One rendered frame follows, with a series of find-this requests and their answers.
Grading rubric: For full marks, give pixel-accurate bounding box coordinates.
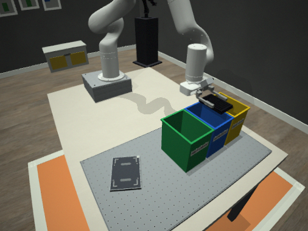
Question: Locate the blue bin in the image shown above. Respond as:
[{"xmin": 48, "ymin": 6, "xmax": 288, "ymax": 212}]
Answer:
[{"xmin": 184, "ymin": 102, "xmax": 234, "ymax": 158}]

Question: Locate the green open-top bin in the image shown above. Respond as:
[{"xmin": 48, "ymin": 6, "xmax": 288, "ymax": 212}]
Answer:
[{"xmin": 161, "ymin": 109, "xmax": 215, "ymax": 173}]

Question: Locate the yellow bin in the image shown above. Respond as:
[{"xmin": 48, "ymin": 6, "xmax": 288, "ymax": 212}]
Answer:
[{"xmin": 219, "ymin": 92, "xmax": 250, "ymax": 145}]

